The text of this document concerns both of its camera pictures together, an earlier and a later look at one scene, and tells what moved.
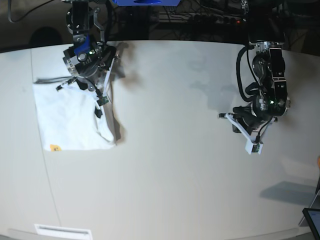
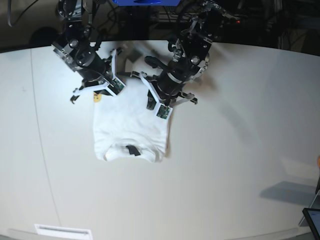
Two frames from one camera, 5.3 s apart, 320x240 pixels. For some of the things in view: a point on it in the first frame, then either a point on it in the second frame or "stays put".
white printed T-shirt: [67, 120] to [124, 128]
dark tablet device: [312, 217] stays put
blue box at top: [147, 3] stays put
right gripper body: [265, 106] to [169, 85]
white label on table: [62, 232] stays put
